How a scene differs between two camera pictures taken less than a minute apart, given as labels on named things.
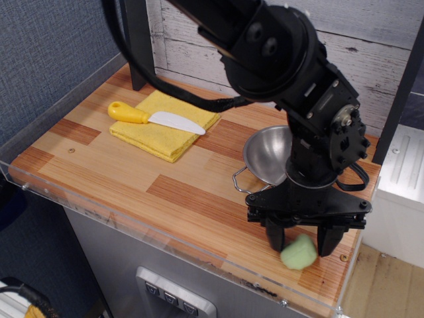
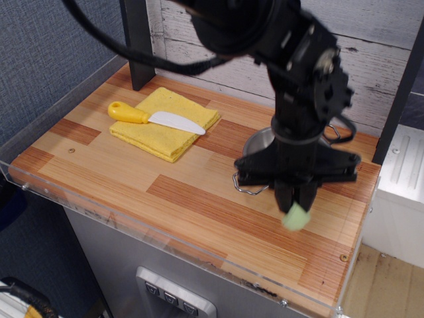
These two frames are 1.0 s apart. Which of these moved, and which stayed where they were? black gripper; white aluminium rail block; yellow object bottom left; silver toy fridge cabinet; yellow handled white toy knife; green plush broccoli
Moved: green plush broccoli; black gripper
Stayed: silver toy fridge cabinet; white aluminium rail block; yellow handled white toy knife; yellow object bottom left
